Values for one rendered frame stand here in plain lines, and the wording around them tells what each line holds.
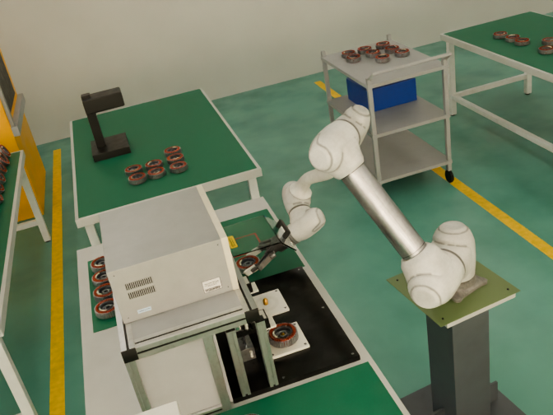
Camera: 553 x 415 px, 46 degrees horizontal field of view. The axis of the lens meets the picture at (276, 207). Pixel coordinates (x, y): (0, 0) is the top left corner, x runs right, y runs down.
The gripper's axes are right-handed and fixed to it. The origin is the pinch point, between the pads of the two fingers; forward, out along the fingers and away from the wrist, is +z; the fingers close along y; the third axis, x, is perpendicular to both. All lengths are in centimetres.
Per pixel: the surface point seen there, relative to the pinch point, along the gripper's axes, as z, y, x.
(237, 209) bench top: 10, 58, 4
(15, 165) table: 156, 166, 88
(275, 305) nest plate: -12.2, -33.7, -6.0
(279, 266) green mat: -10.8, -1.4, -8.7
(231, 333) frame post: -17, -80, 20
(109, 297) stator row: 54, -13, 31
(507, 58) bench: -153, 237, -89
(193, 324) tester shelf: -13, -84, 32
